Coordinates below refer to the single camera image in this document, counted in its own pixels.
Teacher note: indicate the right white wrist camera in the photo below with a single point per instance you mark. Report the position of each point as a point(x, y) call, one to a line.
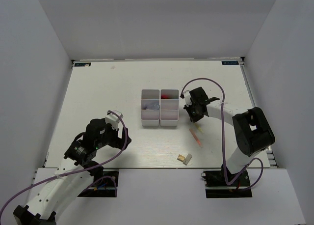
point(187, 98)

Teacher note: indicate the black pink-capped highlighter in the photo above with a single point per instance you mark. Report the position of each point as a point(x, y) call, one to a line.
point(165, 97)

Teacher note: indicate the gold pencil sharpener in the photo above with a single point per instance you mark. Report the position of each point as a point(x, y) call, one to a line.
point(181, 158)

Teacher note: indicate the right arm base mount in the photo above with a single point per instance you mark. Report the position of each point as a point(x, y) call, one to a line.
point(216, 187)

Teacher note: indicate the left blue table label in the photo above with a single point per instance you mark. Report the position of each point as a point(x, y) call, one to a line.
point(82, 64)

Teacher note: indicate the grey white eraser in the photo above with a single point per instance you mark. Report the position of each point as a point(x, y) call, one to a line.
point(187, 159)

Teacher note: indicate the yellow slim highlighter pen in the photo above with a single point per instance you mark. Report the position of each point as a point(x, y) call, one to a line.
point(199, 128)

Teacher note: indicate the left white organizer box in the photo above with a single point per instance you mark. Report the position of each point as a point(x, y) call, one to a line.
point(150, 100)

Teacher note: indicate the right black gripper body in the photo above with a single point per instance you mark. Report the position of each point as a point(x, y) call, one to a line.
point(193, 112)

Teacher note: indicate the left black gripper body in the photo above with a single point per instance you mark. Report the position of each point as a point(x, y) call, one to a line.
point(111, 137)

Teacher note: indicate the clear blue-capped spray bottle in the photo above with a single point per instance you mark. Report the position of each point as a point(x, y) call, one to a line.
point(151, 106)

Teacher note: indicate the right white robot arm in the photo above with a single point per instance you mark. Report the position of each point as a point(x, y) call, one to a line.
point(253, 133)

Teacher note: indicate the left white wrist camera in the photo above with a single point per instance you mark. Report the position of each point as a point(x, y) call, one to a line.
point(113, 118)

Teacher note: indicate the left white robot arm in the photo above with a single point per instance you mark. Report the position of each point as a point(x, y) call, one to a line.
point(76, 173)

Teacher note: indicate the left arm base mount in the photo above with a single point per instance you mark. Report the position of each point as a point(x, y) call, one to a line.
point(106, 187)

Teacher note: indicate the right blue table label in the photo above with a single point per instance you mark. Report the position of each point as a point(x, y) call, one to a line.
point(230, 62)

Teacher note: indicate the blue table label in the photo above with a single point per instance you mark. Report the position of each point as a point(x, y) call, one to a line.
point(230, 62)
point(82, 64)

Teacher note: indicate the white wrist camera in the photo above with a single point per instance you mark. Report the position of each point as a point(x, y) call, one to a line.
point(187, 98)
point(113, 118)

